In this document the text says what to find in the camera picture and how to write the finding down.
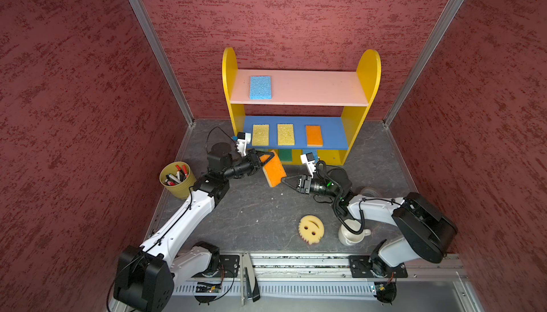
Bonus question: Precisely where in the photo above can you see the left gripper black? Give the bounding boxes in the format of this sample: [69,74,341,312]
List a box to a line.
[224,148,274,180]

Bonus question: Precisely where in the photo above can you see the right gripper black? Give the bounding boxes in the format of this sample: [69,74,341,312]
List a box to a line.
[283,172,340,198]

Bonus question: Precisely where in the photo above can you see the yellow cellulose sponge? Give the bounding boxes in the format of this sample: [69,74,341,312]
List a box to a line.
[252,124,269,147]
[277,124,296,146]

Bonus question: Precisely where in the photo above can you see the tan sponge green scrub back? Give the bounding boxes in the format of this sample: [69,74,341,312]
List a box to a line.
[278,149,293,163]

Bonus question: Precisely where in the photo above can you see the smiley face yellow sponge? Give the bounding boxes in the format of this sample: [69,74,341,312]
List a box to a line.
[299,215,325,245]

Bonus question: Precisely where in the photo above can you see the blue sponge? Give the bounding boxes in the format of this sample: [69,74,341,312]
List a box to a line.
[249,76,272,101]

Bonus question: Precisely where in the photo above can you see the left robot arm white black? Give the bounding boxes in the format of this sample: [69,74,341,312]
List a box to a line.
[106,142,276,311]

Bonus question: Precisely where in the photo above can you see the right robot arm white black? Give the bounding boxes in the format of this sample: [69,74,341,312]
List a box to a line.
[281,168,458,278]

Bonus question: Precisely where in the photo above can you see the yellow shelf with coloured boards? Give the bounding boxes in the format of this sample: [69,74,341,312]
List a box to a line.
[222,47,382,166]

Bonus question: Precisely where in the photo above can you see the clear tape roll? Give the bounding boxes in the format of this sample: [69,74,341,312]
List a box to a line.
[360,187,383,198]

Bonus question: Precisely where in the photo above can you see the white mug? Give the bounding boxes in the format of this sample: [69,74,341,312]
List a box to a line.
[338,225,372,246]

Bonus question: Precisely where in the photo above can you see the yellow-green pen cup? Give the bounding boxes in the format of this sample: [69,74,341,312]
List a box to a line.
[160,162,196,199]

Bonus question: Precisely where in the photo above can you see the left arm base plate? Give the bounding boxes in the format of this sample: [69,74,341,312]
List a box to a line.
[201,254,240,279]

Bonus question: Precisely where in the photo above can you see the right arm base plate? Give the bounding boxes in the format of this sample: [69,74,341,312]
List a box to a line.
[348,255,408,279]

